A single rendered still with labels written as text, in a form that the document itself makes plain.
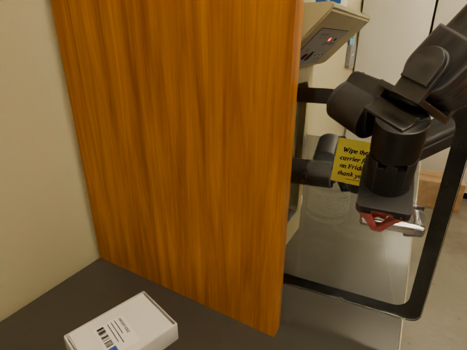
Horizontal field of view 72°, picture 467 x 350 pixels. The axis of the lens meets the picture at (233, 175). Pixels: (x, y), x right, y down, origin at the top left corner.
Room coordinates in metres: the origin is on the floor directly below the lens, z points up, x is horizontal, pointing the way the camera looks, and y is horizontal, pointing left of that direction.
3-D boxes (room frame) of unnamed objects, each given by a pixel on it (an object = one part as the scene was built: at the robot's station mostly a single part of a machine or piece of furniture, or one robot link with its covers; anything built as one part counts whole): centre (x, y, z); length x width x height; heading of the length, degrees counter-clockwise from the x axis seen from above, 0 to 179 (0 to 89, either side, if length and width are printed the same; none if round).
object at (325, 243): (0.49, -0.20, 1.19); 0.30 x 0.01 x 0.40; 66
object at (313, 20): (0.67, -0.17, 1.46); 0.32 x 0.12 x 0.10; 150
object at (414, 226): (0.44, -0.25, 1.20); 0.10 x 0.05 x 0.03; 66
